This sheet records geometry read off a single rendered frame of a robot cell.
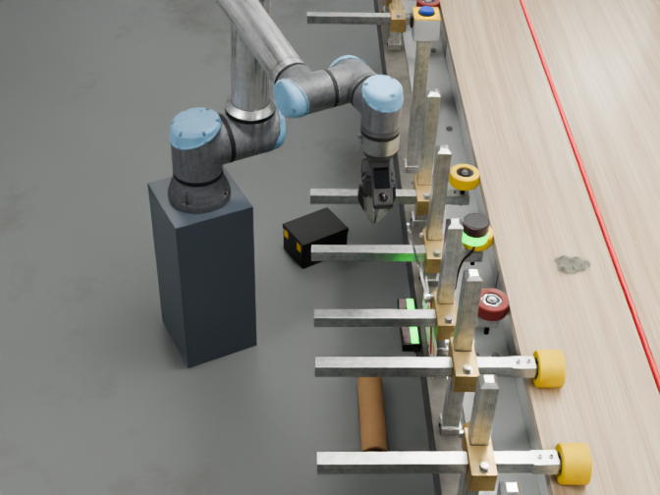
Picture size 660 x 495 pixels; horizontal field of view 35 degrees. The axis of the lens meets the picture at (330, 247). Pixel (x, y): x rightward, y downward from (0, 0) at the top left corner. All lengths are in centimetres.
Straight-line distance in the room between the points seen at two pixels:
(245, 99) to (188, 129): 18
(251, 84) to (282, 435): 109
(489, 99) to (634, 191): 55
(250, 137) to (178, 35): 228
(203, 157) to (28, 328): 102
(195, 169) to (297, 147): 144
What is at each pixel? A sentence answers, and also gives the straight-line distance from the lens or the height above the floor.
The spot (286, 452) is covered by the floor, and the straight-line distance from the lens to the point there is 324.
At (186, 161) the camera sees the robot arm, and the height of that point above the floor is 77.
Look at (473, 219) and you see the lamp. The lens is 232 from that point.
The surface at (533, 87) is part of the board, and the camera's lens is 323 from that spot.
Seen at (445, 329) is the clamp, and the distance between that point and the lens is 241.
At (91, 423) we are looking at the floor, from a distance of 337.
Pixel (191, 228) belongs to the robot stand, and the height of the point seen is 58.
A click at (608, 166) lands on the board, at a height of 90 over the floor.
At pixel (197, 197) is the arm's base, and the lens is 311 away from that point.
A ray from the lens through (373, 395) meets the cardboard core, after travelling 330.
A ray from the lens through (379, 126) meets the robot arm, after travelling 233.
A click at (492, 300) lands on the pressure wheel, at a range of 242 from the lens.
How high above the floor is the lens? 254
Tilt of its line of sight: 40 degrees down
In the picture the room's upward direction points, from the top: 2 degrees clockwise
